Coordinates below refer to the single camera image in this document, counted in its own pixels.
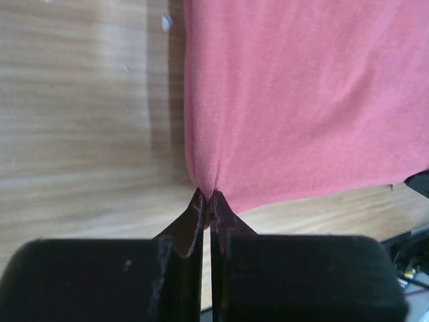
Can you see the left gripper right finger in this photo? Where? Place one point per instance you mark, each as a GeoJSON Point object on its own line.
{"type": "Point", "coordinates": [298, 277]}

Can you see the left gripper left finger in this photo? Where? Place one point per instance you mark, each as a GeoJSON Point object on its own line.
{"type": "Point", "coordinates": [157, 279]}

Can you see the dusty pink t shirt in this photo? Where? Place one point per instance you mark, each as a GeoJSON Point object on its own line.
{"type": "Point", "coordinates": [294, 99]}

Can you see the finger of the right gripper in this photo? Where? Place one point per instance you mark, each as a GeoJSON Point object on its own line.
{"type": "Point", "coordinates": [419, 183]}

